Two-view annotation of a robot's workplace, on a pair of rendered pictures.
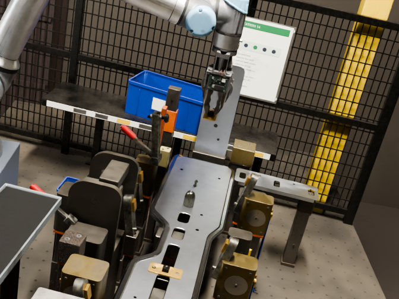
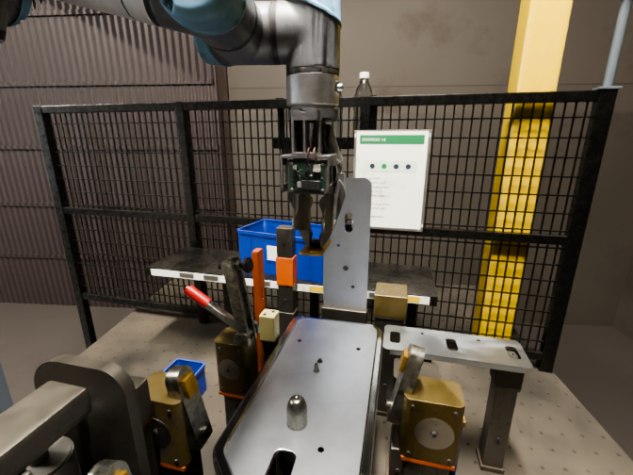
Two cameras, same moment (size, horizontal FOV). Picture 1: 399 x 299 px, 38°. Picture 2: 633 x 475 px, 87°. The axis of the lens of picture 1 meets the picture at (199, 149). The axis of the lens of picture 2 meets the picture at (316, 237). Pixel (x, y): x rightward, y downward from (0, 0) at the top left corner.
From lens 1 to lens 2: 1.19 m
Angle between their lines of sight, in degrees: 13
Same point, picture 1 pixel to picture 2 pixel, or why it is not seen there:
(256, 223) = (436, 443)
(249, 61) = (380, 185)
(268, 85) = (409, 209)
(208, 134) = (338, 281)
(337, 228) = (536, 382)
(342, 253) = (564, 428)
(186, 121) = (310, 269)
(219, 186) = (359, 365)
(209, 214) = (337, 445)
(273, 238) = not seen: hidden behind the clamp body
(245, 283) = not seen: outside the picture
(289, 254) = (492, 453)
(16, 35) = not seen: outside the picture
